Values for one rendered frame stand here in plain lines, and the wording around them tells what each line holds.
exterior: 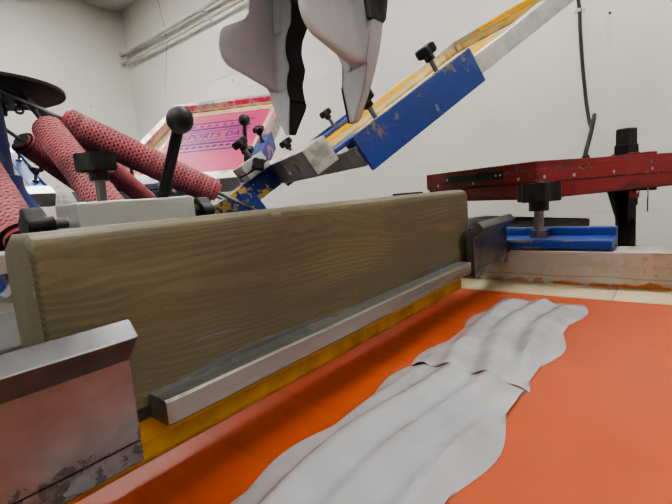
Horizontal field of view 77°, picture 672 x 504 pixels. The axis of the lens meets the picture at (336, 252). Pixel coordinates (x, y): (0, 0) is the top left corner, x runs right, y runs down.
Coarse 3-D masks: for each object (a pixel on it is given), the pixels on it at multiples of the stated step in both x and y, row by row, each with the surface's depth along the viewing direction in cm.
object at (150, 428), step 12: (396, 312) 33; (372, 324) 30; (348, 336) 28; (324, 348) 26; (300, 360) 24; (276, 372) 23; (252, 384) 22; (144, 420) 17; (156, 420) 18; (144, 432) 17; (156, 432) 18
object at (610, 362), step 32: (416, 320) 35; (448, 320) 35; (608, 320) 32; (640, 320) 31; (352, 352) 29; (384, 352) 29; (416, 352) 28; (576, 352) 26; (608, 352) 26; (640, 352) 26; (512, 384) 23; (544, 384) 23; (576, 384) 22; (608, 384) 22; (640, 384) 22; (640, 416) 19
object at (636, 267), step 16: (512, 256) 46; (528, 256) 45; (544, 256) 44; (560, 256) 43; (576, 256) 42; (592, 256) 41; (608, 256) 40; (624, 256) 40; (640, 256) 39; (656, 256) 38; (496, 272) 47; (512, 272) 46; (528, 272) 45; (544, 272) 44; (560, 272) 43; (576, 272) 42; (592, 272) 42; (608, 272) 41; (624, 272) 40; (640, 272) 39; (656, 272) 38; (640, 288) 39; (656, 288) 39
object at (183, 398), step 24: (456, 264) 37; (408, 288) 30; (432, 288) 32; (360, 312) 25; (384, 312) 27; (288, 336) 22; (312, 336) 22; (336, 336) 23; (240, 360) 19; (264, 360) 19; (288, 360) 20; (192, 384) 17; (216, 384) 17; (240, 384) 18; (168, 408) 16; (192, 408) 16
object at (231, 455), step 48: (288, 384) 25; (336, 384) 25; (240, 432) 20; (288, 432) 20; (528, 432) 18; (576, 432) 18; (624, 432) 18; (144, 480) 17; (192, 480) 17; (240, 480) 17; (480, 480) 16; (528, 480) 16; (576, 480) 15; (624, 480) 15
